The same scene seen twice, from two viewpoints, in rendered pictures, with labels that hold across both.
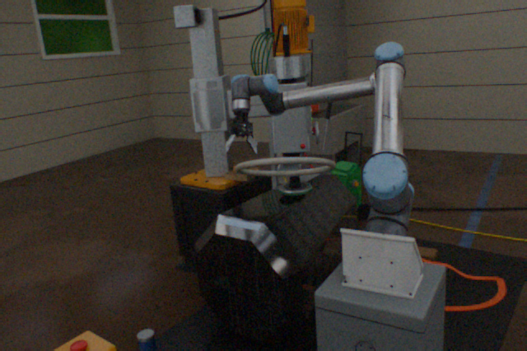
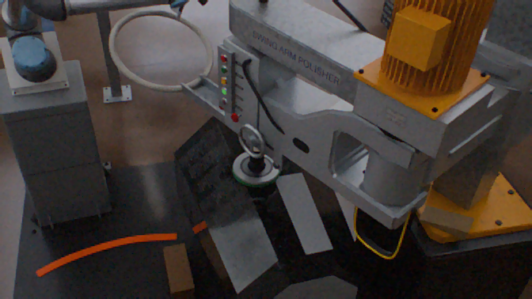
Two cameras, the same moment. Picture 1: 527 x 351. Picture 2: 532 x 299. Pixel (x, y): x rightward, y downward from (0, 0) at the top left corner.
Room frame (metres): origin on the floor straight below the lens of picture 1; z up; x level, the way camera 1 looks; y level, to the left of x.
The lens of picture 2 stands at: (3.87, -1.67, 2.60)
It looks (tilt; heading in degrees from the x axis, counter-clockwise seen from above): 42 degrees down; 125
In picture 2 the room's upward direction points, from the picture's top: 3 degrees clockwise
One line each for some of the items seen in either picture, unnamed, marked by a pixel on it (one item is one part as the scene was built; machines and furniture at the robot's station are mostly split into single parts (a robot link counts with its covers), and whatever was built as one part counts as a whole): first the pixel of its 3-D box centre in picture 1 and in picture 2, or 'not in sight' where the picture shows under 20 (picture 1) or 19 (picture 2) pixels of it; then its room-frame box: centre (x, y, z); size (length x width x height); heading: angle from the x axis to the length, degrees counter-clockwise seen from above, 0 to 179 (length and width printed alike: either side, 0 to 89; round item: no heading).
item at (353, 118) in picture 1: (329, 141); not in sight; (6.09, -0.95, 0.43); 1.30 x 0.62 x 0.86; 147
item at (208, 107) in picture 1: (237, 103); (472, 109); (3.50, 0.16, 1.34); 0.74 x 0.34 x 0.25; 80
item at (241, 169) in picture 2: (295, 187); (256, 167); (2.77, -0.20, 0.85); 0.21 x 0.21 x 0.01
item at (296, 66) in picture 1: (291, 67); (335, 60); (3.12, -0.25, 1.60); 0.96 x 0.25 x 0.17; 172
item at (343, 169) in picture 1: (344, 177); not in sight; (4.28, -0.80, 0.43); 0.35 x 0.35 x 0.87; 36
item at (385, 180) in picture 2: not in sight; (395, 166); (3.42, -0.29, 1.32); 0.19 x 0.19 x 0.20
